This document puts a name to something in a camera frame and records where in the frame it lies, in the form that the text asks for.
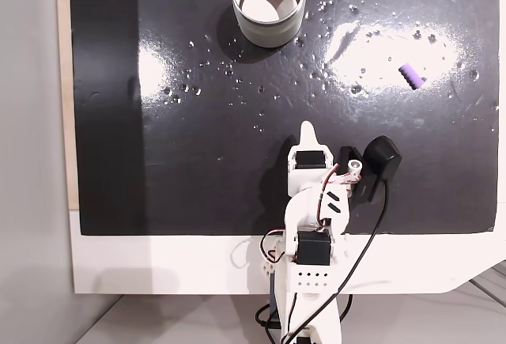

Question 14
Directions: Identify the purple ribbed pen grip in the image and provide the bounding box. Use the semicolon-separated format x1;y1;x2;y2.
398;62;426;90

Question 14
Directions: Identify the round metal cup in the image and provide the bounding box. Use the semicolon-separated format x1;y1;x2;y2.
230;0;308;48

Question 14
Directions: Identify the black glossy mat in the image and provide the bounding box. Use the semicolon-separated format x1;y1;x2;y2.
69;0;500;236

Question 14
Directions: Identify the light wooden board strip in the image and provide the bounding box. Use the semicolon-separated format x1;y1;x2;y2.
55;0;80;210

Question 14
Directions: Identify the red white braided wire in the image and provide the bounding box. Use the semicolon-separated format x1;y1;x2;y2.
315;164;363;229

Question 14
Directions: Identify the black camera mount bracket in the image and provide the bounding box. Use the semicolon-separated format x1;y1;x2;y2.
338;145;381;205

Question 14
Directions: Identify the red white servo wire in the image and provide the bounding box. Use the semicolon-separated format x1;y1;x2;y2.
259;229;292;263

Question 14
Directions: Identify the black oval camera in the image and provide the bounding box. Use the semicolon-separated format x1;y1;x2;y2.
362;134;403;182

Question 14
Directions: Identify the black base power cable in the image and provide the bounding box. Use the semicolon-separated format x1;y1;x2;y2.
255;293;353;344

